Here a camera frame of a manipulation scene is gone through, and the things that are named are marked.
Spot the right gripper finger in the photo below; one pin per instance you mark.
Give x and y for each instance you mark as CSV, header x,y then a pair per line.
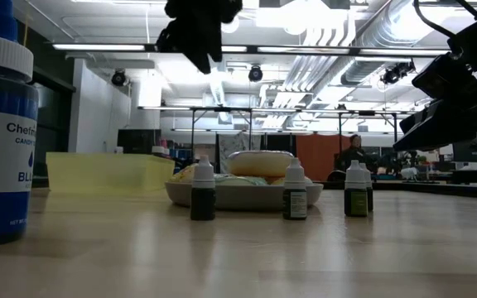
x,y
437,142
449,120

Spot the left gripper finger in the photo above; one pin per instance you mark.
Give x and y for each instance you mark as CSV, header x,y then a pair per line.
x,y
213,41
180,37

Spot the lime food coloring dropper bottle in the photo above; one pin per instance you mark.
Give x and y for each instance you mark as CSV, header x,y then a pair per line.
x,y
355,203

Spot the green food coloring dropper bottle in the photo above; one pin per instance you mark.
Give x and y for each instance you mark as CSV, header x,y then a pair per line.
x,y
294,203

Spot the brown food coloring dropper bottle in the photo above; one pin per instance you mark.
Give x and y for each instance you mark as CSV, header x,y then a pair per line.
x,y
203,203

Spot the black background monitor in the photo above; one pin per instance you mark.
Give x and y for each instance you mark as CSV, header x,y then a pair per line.
x,y
472,149
139,140

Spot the black overhead light bar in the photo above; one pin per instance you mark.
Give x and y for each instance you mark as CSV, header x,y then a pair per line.
x,y
97,47

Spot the person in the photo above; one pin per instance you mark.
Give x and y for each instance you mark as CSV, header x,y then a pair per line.
x,y
352,155

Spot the patterned background cloth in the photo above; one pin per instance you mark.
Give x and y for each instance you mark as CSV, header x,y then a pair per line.
x,y
234,142

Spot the orange background panel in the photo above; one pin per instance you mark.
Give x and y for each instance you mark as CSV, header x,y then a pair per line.
x,y
317,157

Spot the mint drizzled donut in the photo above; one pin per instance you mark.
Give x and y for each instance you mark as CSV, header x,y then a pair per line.
x,y
238,181

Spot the yellow plastic tray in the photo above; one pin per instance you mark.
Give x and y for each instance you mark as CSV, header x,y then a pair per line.
x,y
97,174

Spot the gray plate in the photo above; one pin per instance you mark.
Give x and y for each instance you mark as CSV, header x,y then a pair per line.
x,y
242,198

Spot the blue candy color bottle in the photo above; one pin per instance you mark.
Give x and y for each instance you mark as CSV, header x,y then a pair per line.
x,y
2,145

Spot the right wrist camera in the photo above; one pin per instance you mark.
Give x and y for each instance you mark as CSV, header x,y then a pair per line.
x,y
441,78

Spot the black aluminium table frame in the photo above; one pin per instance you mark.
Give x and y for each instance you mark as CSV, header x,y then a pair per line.
x,y
429,189

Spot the black overhead camera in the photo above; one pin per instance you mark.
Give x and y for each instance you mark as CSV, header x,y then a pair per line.
x,y
255,74

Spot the black background ceiling camera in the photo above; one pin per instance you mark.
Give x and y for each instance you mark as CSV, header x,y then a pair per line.
x,y
393,74
119,78

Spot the silver ceiling duct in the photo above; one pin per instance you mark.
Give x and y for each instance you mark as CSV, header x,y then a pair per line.
x,y
387,29

